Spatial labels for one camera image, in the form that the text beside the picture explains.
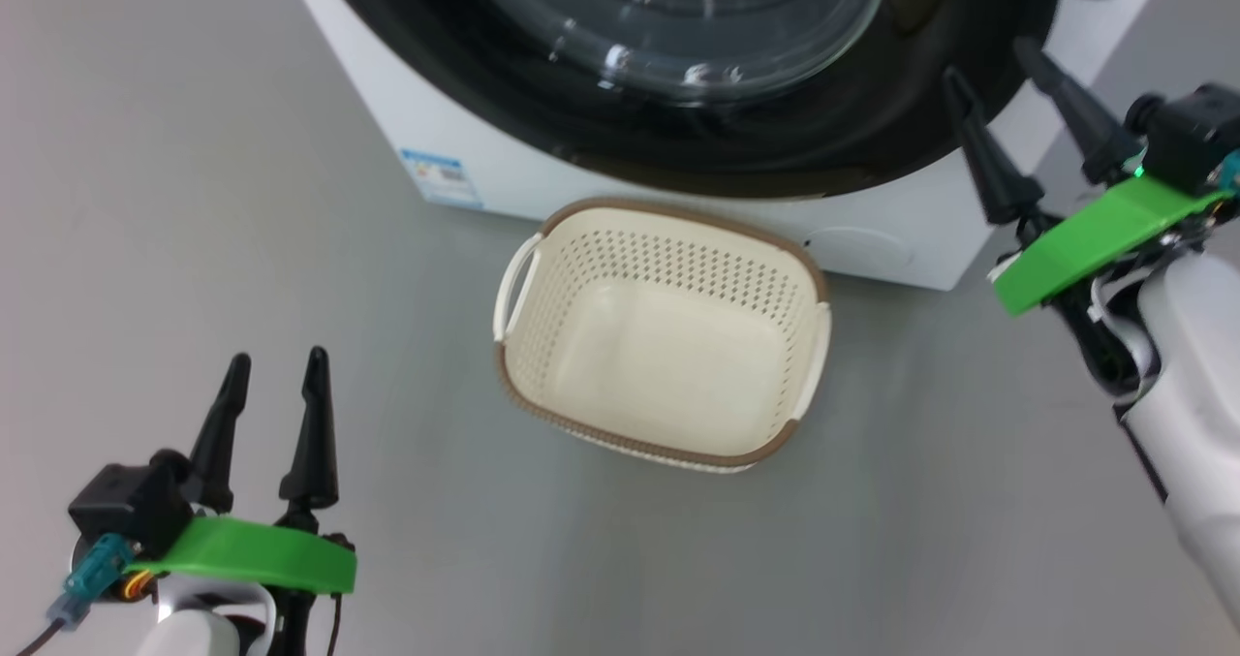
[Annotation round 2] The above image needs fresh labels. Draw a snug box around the blue energy label sticker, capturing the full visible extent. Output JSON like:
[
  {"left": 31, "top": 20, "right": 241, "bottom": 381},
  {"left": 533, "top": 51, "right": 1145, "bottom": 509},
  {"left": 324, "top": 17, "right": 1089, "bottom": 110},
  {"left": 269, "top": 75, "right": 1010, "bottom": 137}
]
[{"left": 399, "top": 146, "right": 483, "bottom": 212}]

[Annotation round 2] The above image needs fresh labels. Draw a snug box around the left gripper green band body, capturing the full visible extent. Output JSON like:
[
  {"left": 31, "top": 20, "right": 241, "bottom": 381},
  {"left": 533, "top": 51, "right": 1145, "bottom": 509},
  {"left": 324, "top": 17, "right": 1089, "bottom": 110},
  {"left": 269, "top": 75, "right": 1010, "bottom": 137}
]
[{"left": 129, "top": 515, "right": 358, "bottom": 597}]

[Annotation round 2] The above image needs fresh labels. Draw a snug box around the black round glass door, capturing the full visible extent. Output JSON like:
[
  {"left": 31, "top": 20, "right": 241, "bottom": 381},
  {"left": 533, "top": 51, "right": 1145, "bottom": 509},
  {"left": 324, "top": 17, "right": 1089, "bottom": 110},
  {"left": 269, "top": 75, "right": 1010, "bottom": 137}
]
[{"left": 310, "top": 0, "right": 1067, "bottom": 201}]

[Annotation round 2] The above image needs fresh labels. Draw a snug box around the white front-load washing machine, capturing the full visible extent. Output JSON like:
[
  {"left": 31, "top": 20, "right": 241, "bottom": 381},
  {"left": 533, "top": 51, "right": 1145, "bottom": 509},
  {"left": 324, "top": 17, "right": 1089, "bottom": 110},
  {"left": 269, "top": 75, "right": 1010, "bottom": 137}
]
[{"left": 279, "top": 0, "right": 1179, "bottom": 294}]

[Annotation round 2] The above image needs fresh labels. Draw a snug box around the round white filter cover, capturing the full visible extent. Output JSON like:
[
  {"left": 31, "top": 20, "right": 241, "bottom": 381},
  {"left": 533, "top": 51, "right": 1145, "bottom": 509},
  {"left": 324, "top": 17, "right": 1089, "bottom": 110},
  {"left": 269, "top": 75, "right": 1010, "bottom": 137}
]
[{"left": 803, "top": 226, "right": 915, "bottom": 278}]

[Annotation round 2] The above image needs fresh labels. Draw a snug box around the cream perforated laundry basket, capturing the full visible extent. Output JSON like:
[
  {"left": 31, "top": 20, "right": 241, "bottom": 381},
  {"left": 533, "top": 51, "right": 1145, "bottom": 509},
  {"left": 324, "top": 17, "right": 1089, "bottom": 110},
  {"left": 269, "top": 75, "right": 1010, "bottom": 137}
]
[{"left": 491, "top": 197, "right": 833, "bottom": 474}]

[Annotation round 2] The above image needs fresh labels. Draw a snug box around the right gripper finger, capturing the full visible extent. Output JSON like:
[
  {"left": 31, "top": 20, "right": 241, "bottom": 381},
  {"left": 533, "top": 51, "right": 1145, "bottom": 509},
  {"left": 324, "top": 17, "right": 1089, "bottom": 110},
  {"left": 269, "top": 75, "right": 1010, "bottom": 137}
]
[
  {"left": 1011, "top": 37, "right": 1144, "bottom": 185},
  {"left": 942, "top": 65, "right": 1059, "bottom": 246}
]

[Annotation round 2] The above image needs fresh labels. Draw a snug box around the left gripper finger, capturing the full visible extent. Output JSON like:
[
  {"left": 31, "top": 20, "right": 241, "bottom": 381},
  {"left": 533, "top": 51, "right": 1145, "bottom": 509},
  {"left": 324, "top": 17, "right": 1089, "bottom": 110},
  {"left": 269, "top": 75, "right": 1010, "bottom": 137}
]
[
  {"left": 278, "top": 346, "right": 341, "bottom": 533},
  {"left": 188, "top": 352, "right": 253, "bottom": 515}
]

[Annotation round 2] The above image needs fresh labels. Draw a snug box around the left camera cable teal plug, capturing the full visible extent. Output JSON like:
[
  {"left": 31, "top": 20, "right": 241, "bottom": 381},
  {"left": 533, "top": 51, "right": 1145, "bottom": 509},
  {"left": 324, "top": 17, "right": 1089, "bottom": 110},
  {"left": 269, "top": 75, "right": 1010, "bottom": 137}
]
[{"left": 19, "top": 532, "right": 139, "bottom": 656}]

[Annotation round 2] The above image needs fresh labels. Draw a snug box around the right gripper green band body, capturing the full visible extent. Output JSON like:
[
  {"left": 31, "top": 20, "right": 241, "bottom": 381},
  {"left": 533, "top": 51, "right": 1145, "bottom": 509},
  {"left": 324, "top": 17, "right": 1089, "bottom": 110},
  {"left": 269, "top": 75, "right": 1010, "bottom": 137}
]
[{"left": 992, "top": 177, "right": 1228, "bottom": 317}]

